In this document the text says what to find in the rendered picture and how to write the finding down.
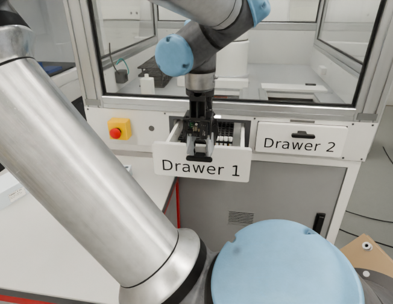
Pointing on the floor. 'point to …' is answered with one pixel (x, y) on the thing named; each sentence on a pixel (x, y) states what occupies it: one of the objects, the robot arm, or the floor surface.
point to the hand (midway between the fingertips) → (200, 154)
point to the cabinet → (263, 195)
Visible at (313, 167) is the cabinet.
